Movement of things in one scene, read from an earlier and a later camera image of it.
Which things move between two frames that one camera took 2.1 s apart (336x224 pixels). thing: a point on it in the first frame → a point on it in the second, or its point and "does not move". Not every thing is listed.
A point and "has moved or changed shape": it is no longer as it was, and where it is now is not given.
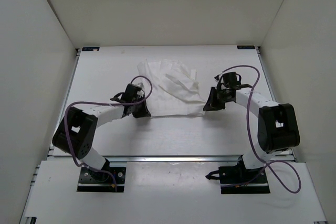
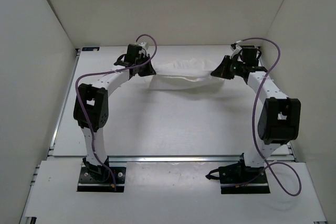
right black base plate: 231,175 does not move
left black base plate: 91,181 does not move
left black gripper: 144,112 → 149,71
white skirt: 170,89 has moved or changed shape
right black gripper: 212,105 → 222,71
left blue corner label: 91,49 does not move
